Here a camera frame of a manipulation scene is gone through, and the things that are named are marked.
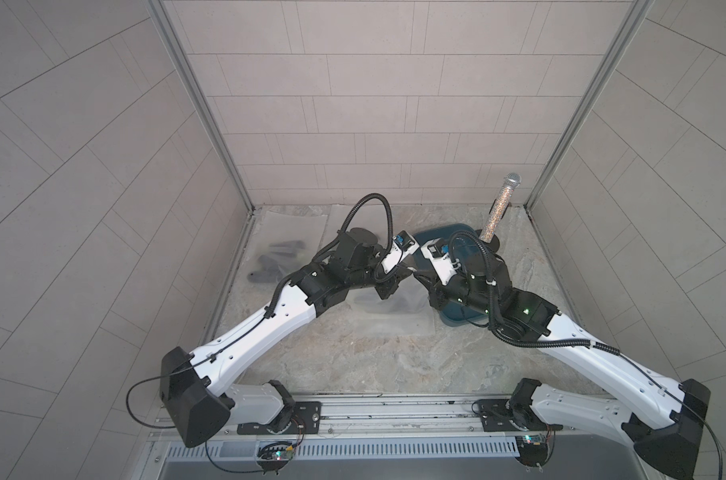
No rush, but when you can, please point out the aluminium mounting rail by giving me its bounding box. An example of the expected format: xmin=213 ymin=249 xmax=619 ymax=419
xmin=180 ymin=386 xmax=633 ymax=447

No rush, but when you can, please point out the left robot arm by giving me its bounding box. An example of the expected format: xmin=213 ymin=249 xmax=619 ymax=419
xmin=159 ymin=228 xmax=419 ymax=448

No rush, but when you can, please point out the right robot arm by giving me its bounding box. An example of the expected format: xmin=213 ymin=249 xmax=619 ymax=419
xmin=414 ymin=247 xmax=711 ymax=479

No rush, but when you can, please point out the left controller board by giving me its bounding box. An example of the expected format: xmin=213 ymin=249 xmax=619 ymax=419
xmin=256 ymin=441 xmax=297 ymax=472

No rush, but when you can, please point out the right controller board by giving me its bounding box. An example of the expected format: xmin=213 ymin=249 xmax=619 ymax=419
xmin=515 ymin=435 xmax=550 ymax=468

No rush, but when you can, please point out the teal plastic bin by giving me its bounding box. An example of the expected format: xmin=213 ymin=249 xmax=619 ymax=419
xmin=416 ymin=224 xmax=496 ymax=328

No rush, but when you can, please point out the clear zip-top bag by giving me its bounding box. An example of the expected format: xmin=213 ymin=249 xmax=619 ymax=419
xmin=319 ymin=205 xmax=353 ymax=247
xmin=241 ymin=211 xmax=328 ymax=290
xmin=346 ymin=277 xmax=437 ymax=338

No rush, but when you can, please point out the controller board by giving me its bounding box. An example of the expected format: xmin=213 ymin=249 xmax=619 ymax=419
xmin=515 ymin=435 xmax=550 ymax=468
xmin=256 ymin=441 xmax=297 ymax=472

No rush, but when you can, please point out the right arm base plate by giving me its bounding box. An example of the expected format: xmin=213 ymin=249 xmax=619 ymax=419
xmin=471 ymin=399 xmax=564 ymax=432

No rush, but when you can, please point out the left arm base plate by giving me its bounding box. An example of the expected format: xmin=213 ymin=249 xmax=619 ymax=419
xmin=236 ymin=401 xmax=322 ymax=435

